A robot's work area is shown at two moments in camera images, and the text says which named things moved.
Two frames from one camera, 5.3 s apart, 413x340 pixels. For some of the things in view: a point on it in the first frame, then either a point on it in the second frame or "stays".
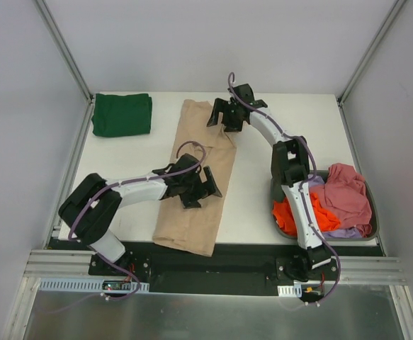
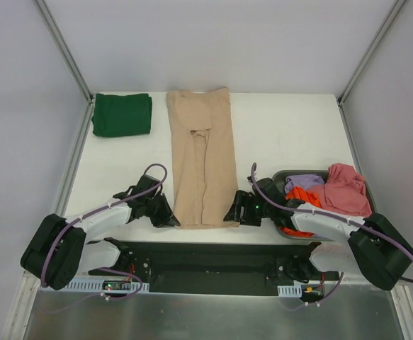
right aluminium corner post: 370,51 stays
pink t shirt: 344,193 stays
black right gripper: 228,114 -> 244,207
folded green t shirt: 122,115 stays
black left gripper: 199,185 -> 161,210
